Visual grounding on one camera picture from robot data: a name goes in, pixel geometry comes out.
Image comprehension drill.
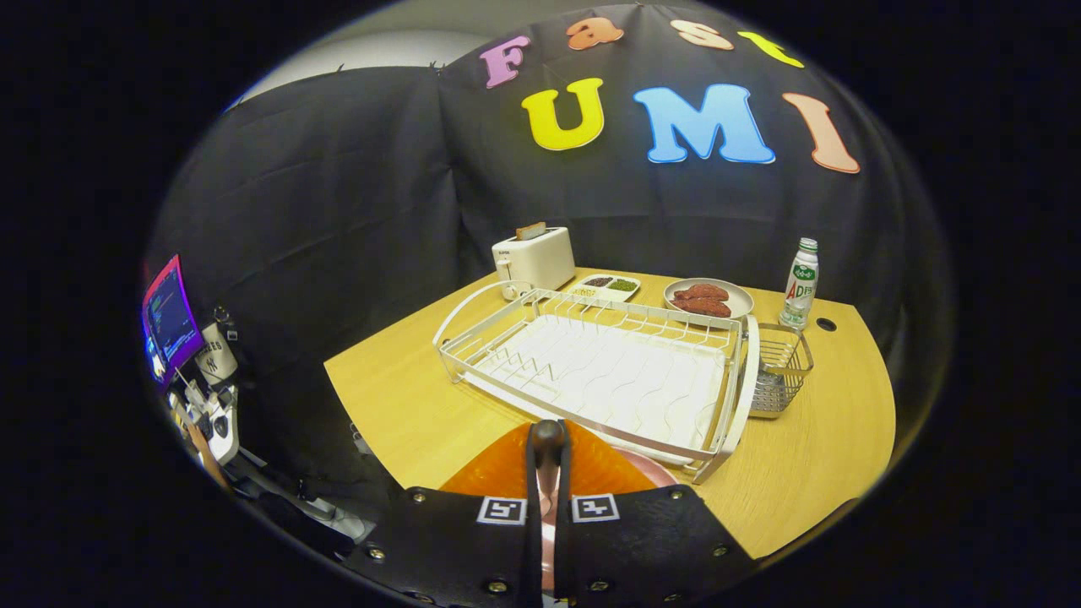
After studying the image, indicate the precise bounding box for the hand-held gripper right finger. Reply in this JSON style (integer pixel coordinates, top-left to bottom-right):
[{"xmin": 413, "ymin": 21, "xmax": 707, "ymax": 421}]
[{"xmin": 553, "ymin": 420, "xmax": 757, "ymax": 608}]

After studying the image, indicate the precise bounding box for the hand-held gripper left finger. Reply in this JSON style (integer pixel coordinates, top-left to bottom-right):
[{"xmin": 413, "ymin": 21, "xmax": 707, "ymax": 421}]
[{"xmin": 346, "ymin": 420, "xmax": 546, "ymax": 608}]

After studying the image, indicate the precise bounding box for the pink plate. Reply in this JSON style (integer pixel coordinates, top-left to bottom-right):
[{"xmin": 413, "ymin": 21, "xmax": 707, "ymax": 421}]
[{"xmin": 540, "ymin": 448, "xmax": 681, "ymax": 592}]

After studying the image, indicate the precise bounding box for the white wire dish rack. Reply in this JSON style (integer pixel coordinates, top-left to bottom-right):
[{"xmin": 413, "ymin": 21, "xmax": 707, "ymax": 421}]
[{"xmin": 432, "ymin": 281, "xmax": 761, "ymax": 485}]

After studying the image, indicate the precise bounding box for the silver wire basket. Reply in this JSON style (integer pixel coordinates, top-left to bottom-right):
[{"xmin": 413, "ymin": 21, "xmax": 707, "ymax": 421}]
[{"xmin": 747, "ymin": 321, "xmax": 815, "ymax": 421}]

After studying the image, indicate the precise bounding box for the grey plate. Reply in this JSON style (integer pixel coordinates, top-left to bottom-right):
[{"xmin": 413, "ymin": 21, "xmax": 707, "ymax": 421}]
[{"xmin": 663, "ymin": 278, "xmax": 755, "ymax": 320}]

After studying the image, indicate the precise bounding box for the white sectioned condiment tray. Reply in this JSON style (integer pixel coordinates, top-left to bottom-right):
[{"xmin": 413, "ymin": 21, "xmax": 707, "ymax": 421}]
[{"xmin": 570, "ymin": 273, "xmax": 641, "ymax": 303}]

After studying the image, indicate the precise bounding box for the white and black desk device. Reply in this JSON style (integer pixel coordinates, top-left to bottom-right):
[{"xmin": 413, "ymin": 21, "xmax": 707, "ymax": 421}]
[{"xmin": 169, "ymin": 380, "xmax": 242, "ymax": 467}]

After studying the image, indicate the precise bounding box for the white drink bottle green label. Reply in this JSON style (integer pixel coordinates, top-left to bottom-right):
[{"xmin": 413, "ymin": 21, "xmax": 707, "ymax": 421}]
[{"xmin": 779, "ymin": 237, "xmax": 820, "ymax": 330}]

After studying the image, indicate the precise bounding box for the white toaster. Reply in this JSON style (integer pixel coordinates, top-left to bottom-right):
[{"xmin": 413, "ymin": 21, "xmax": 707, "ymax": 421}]
[{"xmin": 492, "ymin": 226, "xmax": 577, "ymax": 301}]

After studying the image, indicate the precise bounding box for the black backdrop cloth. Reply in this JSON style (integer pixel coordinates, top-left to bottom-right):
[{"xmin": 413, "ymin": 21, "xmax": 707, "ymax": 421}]
[{"xmin": 148, "ymin": 4, "xmax": 955, "ymax": 508}]

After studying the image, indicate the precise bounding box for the computer monitor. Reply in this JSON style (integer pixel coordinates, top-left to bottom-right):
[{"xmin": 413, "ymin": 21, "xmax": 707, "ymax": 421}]
[{"xmin": 141, "ymin": 254, "xmax": 206, "ymax": 388}]

